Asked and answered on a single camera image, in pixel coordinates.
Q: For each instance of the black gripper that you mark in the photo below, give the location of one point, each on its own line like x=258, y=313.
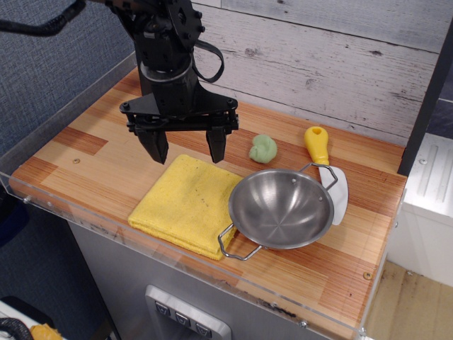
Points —
x=177, y=102

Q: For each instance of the stainless steel wok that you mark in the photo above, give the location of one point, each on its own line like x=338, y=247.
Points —
x=279, y=209

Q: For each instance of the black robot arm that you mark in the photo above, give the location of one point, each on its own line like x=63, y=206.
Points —
x=165, y=35

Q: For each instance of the yellow folded cloth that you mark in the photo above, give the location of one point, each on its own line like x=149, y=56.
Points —
x=188, y=206

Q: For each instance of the green toy vegetable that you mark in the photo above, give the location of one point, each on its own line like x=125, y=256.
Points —
x=263, y=150

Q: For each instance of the silver toy cabinet front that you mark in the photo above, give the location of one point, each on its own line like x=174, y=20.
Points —
x=154, y=290

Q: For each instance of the yellow object bottom left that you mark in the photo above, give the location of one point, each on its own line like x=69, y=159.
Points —
x=45, y=332

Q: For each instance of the white side cabinet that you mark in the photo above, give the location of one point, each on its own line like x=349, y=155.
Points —
x=422, y=238

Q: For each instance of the yellow handled toy knife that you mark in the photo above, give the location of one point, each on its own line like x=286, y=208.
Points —
x=333, y=178

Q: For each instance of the dark vertical post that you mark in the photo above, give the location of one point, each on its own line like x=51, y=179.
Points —
x=428, y=105

